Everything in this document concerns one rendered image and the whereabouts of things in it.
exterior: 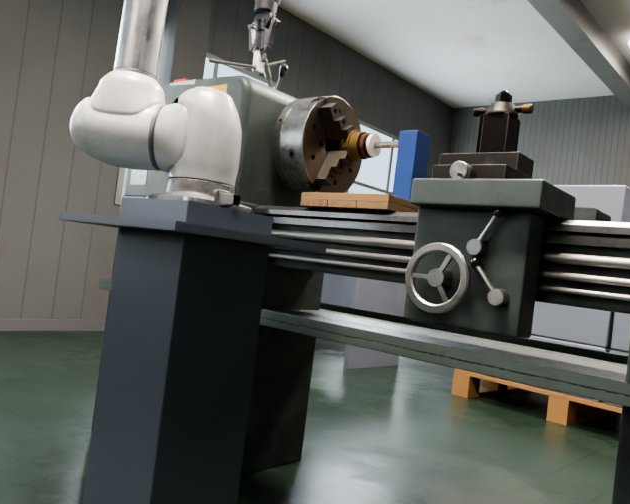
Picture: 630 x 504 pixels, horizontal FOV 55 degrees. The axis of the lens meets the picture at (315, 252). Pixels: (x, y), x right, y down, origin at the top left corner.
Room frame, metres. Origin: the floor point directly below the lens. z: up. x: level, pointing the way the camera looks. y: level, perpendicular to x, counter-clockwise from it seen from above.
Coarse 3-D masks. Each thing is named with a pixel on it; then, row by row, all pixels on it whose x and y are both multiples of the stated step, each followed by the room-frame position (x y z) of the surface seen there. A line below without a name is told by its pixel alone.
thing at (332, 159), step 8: (328, 152) 1.89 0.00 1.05; (336, 152) 1.87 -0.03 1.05; (344, 152) 1.85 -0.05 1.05; (328, 160) 1.88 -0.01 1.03; (336, 160) 1.86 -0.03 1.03; (344, 160) 1.85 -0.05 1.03; (352, 160) 1.87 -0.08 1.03; (320, 168) 1.88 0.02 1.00; (328, 168) 1.86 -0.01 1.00; (336, 168) 1.85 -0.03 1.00; (344, 168) 1.87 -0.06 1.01; (320, 176) 1.86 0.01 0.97; (328, 176) 1.85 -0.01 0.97; (312, 184) 1.88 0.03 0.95; (320, 184) 1.89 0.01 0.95; (328, 184) 1.87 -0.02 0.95
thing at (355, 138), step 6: (354, 132) 1.85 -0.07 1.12; (360, 132) 1.83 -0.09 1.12; (366, 132) 1.85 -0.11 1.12; (348, 138) 1.83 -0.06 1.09; (354, 138) 1.82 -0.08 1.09; (360, 138) 1.82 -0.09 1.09; (366, 138) 1.80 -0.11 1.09; (342, 144) 1.86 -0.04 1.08; (348, 144) 1.83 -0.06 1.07; (354, 144) 1.82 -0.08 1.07; (360, 144) 1.81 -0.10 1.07; (348, 150) 1.84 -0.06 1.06; (354, 150) 1.83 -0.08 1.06; (360, 150) 1.82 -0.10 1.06; (366, 150) 1.81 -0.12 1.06; (354, 156) 1.85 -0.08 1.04; (360, 156) 1.84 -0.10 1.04; (366, 156) 1.83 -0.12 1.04
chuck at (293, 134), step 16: (304, 112) 1.83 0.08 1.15; (320, 112) 1.85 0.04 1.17; (352, 112) 1.98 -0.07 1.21; (288, 128) 1.84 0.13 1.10; (304, 128) 1.80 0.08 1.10; (320, 128) 1.86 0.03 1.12; (288, 144) 1.84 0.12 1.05; (304, 144) 1.81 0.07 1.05; (320, 144) 1.87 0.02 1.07; (288, 160) 1.85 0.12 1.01; (304, 160) 1.82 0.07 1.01; (320, 160) 1.87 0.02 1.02; (288, 176) 1.89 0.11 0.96; (304, 176) 1.85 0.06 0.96; (336, 176) 1.94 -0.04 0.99; (352, 176) 2.01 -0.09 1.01; (336, 192) 1.95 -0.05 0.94
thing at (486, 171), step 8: (440, 168) 1.42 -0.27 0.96; (448, 168) 1.41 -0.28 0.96; (480, 168) 1.36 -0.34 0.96; (488, 168) 1.34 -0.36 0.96; (496, 168) 1.33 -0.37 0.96; (504, 168) 1.32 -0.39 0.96; (512, 168) 1.35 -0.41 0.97; (432, 176) 1.43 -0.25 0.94; (440, 176) 1.42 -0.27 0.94; (448, 176) 1.40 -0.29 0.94; (480, 176) 1.35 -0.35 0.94; (488, 176) 1.34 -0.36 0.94; (496, 176) 1.33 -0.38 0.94; (504, 176) 1.32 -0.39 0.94; (512, 176) 1.35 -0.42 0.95; (520, 176) 1.39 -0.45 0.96; (528, 176) 1.42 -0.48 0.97
